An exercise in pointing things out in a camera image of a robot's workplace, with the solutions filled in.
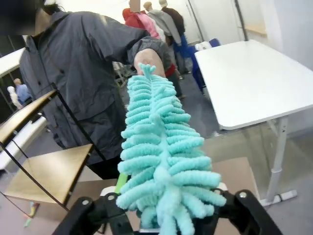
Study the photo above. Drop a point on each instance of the person's left forearm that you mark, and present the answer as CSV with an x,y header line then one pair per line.
x,y
156,44

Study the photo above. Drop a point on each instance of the person in blue shirt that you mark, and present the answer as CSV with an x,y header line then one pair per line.
x,y
22,91

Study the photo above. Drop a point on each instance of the black light stand pole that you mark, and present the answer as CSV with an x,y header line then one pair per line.
x,y
242,22

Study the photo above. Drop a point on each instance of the red hoodie mannequin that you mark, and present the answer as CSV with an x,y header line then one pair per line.
x,y
132,19

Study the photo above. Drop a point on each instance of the black metal wood shelf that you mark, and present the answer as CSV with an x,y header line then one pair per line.
x,y
49,176

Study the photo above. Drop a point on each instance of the white background desk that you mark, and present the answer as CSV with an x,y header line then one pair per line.
x,y
22,139

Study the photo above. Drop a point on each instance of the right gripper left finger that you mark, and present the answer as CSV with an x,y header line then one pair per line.
x,y
97,215

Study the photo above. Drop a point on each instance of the person in white clothes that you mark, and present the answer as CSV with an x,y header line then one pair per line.
x,y
13,96

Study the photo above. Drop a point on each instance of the person in gray jacket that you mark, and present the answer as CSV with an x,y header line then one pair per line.
x,y
73,73

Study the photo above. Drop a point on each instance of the pink shirt mannequin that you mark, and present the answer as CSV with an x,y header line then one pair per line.
x,y
150,27

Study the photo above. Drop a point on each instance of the brown jacket mannequin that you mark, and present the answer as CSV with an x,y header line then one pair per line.
x,y
177,19

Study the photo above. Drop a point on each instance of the blue plastic chair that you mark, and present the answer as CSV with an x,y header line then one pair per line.
x,y
193,66
215,42

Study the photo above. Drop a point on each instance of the white cloth bundle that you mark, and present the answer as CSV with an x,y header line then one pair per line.
x,y
203,46

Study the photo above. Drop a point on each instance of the person's left hand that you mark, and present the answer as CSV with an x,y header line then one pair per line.
x,y
150,57

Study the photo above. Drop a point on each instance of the white folding table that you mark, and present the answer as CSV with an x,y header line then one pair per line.
x,y
256,85

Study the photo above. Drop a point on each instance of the wooden background desk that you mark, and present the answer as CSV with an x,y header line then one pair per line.
x,y
255,30

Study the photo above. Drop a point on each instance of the teal chenille duster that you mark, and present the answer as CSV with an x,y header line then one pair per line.
x,y
159,147

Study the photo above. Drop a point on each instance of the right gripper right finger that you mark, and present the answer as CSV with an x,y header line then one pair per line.
x,y
244,215

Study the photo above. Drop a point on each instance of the gray hoodie mannequin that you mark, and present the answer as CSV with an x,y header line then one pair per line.
x,y
166,22

